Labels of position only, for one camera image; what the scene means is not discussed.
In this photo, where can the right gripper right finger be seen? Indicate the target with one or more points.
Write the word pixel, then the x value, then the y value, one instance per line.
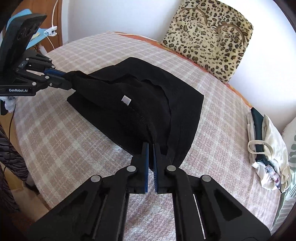
pixel 203 209

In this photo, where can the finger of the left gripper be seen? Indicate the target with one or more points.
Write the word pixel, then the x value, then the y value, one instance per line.
pixel 51 72
pixel 58 82

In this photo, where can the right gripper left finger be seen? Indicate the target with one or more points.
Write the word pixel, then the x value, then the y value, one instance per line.
pixel 97 209

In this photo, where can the black t-shirt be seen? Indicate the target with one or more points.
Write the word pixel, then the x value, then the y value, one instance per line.
pixel 135 102

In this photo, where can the left gloved hand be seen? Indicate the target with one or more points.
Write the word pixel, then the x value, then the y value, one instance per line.
pixel 9 102

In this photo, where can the wooden door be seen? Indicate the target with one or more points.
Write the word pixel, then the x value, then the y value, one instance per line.
pixel 45 7

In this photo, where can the pink plaid blanket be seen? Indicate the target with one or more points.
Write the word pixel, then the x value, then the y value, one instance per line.
pixel 62 149

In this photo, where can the cream folded garment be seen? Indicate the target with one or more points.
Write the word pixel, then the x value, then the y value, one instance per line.
pixel 275 151

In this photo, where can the dark green folded garment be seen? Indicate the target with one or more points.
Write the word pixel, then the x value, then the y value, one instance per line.
pixel 258 120

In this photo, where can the orange floral bed sheet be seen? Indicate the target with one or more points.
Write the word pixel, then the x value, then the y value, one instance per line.
pixel 157 44

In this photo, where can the leopard print cushion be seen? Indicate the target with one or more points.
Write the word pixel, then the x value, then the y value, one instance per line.
pixel 211 34

